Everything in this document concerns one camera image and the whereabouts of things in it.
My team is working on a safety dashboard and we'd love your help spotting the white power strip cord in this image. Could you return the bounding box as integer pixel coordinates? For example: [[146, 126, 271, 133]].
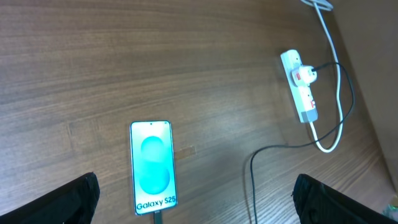
[[300, 0, 345, 154]]

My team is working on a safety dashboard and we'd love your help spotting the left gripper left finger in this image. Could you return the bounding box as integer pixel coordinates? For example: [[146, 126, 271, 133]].
[[1, 172, 100, 223]]

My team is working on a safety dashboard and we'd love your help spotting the white power strip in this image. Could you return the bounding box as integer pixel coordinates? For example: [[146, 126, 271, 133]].
[[280, 49, 318, 123]]

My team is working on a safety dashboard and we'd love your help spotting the Galaxy S25 smartphone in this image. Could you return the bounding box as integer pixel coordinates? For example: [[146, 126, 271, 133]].
[[129, 120, 178, 215]]

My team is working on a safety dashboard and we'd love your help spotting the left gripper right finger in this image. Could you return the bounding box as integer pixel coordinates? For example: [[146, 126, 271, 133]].
[[292, 174, 397, 224]]

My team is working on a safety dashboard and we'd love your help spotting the black USB charging cable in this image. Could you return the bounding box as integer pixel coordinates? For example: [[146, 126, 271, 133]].
[[152, 61, 356, 224]]

